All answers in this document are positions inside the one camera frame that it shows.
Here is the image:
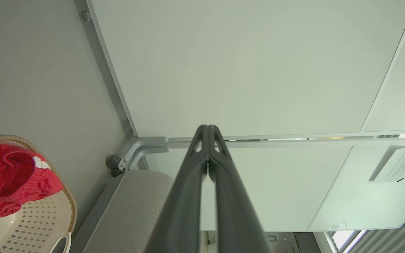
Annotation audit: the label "cream laundry basket brown rim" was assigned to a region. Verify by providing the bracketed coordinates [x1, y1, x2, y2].
[0, 135, 78, 253]

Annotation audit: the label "grey window blinds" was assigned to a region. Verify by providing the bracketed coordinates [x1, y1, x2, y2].
[329, 204, 405, 253]

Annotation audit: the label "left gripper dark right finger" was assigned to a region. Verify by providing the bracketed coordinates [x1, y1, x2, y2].
[208, 125, 272, 253]

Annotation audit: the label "grey fabric sofa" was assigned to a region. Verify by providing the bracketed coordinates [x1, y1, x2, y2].
[70, 170, 175, 253]

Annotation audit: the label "red mesh shorts white stripes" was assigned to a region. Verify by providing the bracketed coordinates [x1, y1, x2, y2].
[0, 143, 64, 220]

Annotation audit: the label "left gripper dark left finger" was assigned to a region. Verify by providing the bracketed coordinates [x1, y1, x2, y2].
[146, 125, 208, 253]

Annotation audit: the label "white paper notice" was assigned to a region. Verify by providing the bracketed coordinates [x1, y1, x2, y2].
[368, 145, 405, 184]

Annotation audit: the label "grey metal partition foot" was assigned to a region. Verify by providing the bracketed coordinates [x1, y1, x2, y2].
[118, 135, 405, 173]

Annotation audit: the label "black caster wheel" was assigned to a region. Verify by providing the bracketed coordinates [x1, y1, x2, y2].
[106, 155, 126, 178]

